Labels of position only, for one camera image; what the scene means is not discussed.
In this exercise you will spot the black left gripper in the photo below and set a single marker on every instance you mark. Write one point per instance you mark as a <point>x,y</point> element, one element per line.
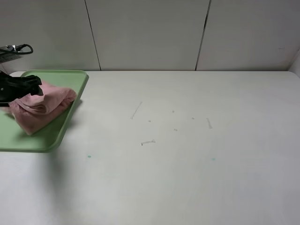
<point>12,88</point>

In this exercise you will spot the pink fleece towel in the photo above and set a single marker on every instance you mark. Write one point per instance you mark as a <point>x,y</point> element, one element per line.
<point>34,112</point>

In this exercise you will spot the green plastic tray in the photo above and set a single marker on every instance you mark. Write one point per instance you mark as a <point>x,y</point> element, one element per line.
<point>14,139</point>

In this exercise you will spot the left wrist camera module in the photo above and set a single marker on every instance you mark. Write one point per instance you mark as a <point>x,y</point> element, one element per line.
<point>8,53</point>

